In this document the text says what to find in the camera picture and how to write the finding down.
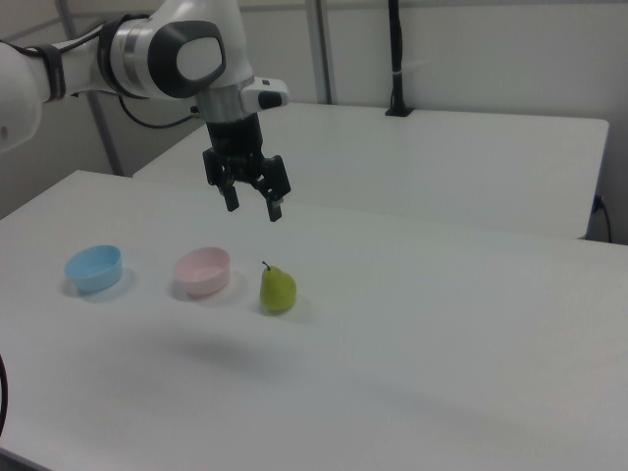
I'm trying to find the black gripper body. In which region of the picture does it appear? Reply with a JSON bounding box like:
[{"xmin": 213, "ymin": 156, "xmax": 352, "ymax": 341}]
[{"xmin": 202, "ymin": 113, "xmax": 293, "ymax": 198}]

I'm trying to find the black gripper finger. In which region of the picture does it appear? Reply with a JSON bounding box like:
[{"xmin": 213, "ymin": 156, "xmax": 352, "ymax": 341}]
[
  {"xmin": 253, "ymin": 174, "xmax": 287, "ymax": 224},
  {"xmin": 218, "ymin": 172, "xmax": 241, "ymax": 214}
]

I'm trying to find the green pear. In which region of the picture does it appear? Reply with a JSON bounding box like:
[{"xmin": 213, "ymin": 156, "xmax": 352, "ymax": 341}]
[{"xmin": 259, "ymin": 260, "xmax": 298, "ymax": 316}]

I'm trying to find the pink plastic bowl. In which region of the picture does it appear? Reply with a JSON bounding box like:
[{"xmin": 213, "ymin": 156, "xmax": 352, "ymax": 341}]
[{"xmin": 172, "ymin": 245, "xmax": 233, "ymax": 300}]

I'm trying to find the blue plastic bowl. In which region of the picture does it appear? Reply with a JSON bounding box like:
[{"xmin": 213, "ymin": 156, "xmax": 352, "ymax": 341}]
[{"xmin": 64, "ymin": 244, "xmax": 125, "ymax": 296}]

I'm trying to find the white side table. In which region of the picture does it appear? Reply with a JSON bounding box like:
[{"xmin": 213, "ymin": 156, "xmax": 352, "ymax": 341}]
[{"xmin": 131, "ymin": 100, "xmax": 611, "ymax": 241}]

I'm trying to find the black pole with clamp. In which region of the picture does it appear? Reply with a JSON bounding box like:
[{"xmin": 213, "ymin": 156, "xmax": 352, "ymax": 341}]
[{"xmin": 384, "ymin": 0, "xmax": 415, "ymax": 119}]

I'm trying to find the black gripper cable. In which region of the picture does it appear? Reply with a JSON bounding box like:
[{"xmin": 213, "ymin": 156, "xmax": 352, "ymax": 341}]
[{"xmin": 119, "ymin": 94, "xmax": 200, "ymax": 131}]

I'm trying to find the grey partition post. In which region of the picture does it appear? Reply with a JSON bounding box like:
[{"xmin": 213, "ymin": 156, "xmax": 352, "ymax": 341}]
[{"xmin": 311, "ymin": 0, "xmax": 336, "ymax": 105}]

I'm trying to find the grey slanted frame post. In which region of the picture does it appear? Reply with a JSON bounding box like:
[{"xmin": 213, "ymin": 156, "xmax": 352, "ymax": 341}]
[{"xmin": 86, "ymin": 90, "xmax": 125, "ymax": 178}]

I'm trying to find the black wall cable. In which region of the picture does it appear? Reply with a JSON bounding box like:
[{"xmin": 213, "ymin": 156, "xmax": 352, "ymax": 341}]
[{"xmin": 592, "ymin": 194, "xmax": 615, "ymax": 243}]

